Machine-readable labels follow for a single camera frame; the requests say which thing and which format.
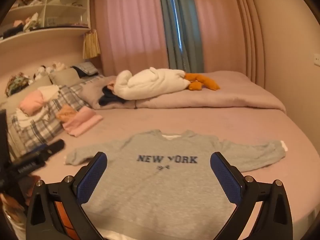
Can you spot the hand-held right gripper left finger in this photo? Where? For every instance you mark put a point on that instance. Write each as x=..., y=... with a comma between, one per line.
x=92, y=177

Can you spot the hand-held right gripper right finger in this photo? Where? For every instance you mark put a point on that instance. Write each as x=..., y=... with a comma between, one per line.
x=225, y=180

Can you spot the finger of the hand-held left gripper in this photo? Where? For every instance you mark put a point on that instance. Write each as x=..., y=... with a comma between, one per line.
x=56, y=146
x=41, y=147

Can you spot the grey sweatshirt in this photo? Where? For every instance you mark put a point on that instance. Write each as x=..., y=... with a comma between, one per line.
x=160, y=192

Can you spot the pink folded clothes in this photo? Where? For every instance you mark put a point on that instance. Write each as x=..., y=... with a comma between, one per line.
x=82, y=122

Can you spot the pile of mixed clothes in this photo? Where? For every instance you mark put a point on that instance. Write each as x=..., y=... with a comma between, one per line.
x=30, y=22

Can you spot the plaid pillow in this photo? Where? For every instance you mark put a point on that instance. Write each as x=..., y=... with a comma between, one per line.
x=50, y=127

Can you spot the white crumpled garment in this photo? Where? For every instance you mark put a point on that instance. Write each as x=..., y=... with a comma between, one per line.
x=25, y=120

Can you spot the orange folded garment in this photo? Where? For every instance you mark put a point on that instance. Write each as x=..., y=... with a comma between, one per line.
x=65, y=113

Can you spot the pink crumpled garment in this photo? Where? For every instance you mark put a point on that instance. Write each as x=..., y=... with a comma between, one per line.
x=31, y=102

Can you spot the cream folded garment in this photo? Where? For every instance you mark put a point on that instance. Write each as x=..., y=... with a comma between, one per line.
x=48, y=91

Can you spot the pink bed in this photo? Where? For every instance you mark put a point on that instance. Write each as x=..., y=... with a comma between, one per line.
x=250, y=130

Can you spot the white printed cloth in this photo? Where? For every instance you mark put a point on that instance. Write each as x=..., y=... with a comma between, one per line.
x=12, y=225

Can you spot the floral cloth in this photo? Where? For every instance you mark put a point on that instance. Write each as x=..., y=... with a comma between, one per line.
x=17, y=82

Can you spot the grey pillow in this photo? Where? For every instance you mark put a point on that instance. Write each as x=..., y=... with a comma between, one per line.
x=65, y=76

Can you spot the dark navy garment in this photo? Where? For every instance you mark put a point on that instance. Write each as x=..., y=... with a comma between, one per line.
x=110, y=100

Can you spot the black and white plush toy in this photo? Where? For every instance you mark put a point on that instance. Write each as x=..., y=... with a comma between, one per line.
x=40, y=73

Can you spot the beige plush toy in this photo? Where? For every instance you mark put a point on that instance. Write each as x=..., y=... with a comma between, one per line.
x=56, y=67

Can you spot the pink quilt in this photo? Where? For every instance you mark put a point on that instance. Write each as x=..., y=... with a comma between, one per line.
x=212, y=97

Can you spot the blue striped pillow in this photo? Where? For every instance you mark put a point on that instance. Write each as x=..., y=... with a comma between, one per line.
x=87, y=67

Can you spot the yellow fringed hanging cloth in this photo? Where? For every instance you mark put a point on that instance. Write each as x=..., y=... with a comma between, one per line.
x=91, y=45

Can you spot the white goose plush toy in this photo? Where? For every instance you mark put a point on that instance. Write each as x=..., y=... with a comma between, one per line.
x=150, y=82

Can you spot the white shelf unit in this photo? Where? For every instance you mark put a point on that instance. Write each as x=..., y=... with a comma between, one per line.
x=62, y=10

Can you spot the pink curtain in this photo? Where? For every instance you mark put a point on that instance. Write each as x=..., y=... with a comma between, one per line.
x=220, y=30
x=130, y=25

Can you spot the blue curtain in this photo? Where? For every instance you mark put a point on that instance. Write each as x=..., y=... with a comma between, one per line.
x=185, y=30

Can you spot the white wall socket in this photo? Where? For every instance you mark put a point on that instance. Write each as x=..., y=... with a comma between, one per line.
x=317, y=60

